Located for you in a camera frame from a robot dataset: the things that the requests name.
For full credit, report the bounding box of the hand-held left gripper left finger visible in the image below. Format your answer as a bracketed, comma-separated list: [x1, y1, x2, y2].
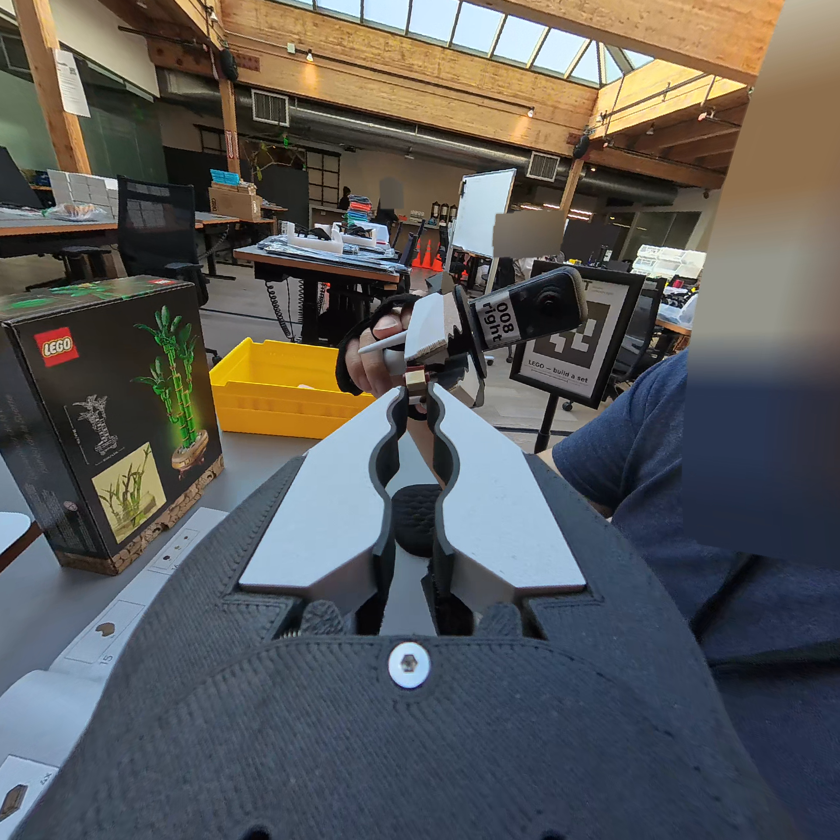
[238, 386, 409, 632]

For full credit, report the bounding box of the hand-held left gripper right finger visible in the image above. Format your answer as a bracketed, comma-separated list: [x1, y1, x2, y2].
[425, 384, 587, 632]

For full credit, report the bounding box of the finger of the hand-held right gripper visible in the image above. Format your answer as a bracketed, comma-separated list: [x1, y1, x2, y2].
[428, 356, 488, 409]
[403, 290, 466, 367]

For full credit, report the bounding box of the person's right forearm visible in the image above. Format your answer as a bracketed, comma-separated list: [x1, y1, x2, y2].
[408, 397, 448, 492]

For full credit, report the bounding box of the lego instruction booklet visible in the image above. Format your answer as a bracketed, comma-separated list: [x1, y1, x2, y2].
[0, 505, 231, 818]

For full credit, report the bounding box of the black bamboo lego set box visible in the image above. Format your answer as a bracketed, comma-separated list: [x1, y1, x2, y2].
[0, 276, 225, 577]

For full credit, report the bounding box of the person's right hand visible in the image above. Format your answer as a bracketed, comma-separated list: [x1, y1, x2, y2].
[344, 310, 411, 399]

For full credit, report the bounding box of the framed marker sign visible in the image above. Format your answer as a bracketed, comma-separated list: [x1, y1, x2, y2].
[511, 259, 648, 455]

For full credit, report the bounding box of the black textured pad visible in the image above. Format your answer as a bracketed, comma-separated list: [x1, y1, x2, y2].
[391, 484, 442, 559]

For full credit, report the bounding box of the rolling whiteboard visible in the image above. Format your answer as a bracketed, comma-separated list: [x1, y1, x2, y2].
[451, 168, 518, 261]

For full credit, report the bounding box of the yellow plastic bin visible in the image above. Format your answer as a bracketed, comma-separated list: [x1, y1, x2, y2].
[210, 337, 380, 439]

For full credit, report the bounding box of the cluttered background desk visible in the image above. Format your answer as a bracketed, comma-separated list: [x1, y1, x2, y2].
[233, 223, 404, 342]

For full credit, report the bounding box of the person in blue shirt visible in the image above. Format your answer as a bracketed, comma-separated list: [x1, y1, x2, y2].
[553, 348, 840, 840]

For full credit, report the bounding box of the white foam tray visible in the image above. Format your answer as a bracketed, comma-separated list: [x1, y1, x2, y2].
[281, 222, 345, 253]

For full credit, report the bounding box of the cardboard box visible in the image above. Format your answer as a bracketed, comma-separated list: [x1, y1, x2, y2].
[209, 185, 263, 222]

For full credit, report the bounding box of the black office chair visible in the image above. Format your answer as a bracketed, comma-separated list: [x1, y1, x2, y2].
[117, 176, 212, 309]

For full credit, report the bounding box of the white sheet stand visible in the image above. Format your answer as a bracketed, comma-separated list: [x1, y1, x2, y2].
[0, 512, 34, 557]

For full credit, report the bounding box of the stack of grey boxes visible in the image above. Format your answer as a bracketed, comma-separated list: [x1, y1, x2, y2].
[47, 169, 120, 211]

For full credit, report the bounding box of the wooden top desk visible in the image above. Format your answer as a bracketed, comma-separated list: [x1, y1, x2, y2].
[0, 203, 240, 290]

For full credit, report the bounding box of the paper notice on post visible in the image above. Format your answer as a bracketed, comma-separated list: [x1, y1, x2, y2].
[54, 49, 91, 119]

